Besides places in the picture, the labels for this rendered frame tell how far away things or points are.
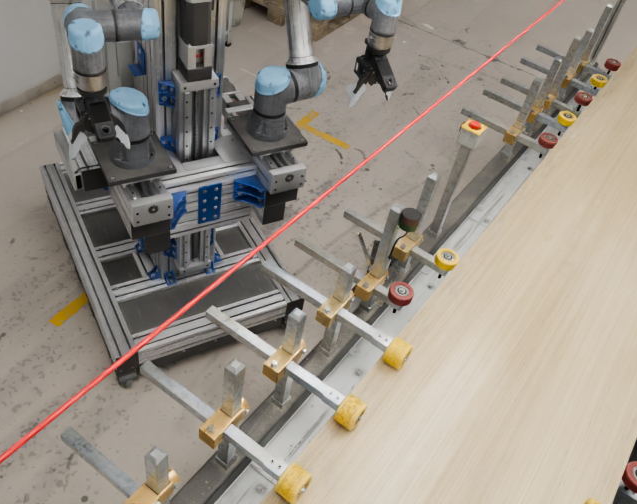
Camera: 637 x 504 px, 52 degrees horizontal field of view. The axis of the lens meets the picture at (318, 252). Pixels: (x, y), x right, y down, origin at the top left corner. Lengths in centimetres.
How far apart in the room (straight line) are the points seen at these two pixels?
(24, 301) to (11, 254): 31
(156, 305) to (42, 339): 53
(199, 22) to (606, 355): 163
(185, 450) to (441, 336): 119
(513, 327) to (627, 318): 42
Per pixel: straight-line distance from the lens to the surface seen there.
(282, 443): 204
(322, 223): 360
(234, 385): 154
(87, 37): 160
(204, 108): 231
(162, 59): 227
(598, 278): 247
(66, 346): 303
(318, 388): 175
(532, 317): 221
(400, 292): 209
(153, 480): 154
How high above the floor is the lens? 241
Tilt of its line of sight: 45 degrees down
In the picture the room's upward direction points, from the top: 12 degrees clockwise
